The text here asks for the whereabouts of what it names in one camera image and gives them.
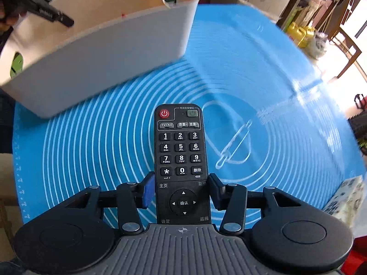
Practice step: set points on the blue baking mat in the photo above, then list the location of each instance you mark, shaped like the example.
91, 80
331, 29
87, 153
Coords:
258, 77

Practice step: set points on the black remote control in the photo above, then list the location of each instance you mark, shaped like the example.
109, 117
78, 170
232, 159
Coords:
180, 149

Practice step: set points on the dark wooden shelf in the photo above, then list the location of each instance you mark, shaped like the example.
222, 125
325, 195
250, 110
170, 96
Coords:
321, 3

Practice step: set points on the dark red bag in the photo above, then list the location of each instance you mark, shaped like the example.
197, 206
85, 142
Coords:
360, 100

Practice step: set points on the yellow detergent jug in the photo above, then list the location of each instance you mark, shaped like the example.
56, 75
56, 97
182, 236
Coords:
306, 37
293, 30

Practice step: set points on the white plastic basket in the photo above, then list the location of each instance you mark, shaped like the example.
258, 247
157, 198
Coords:
100, 63

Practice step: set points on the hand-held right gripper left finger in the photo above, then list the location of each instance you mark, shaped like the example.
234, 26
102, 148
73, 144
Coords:
147, 192

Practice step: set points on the wooden chair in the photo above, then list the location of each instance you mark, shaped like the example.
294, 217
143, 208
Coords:
347, 51

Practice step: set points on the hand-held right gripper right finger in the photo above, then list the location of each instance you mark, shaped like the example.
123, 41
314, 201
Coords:
215, 194

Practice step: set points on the patterned tissue box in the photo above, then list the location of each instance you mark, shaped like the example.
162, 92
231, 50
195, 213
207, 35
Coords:
344, 200

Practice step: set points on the white plastic bag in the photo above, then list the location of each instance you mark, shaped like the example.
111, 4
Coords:
318, 45

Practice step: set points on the person's left hand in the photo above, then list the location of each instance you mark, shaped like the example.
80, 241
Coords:
7, 24

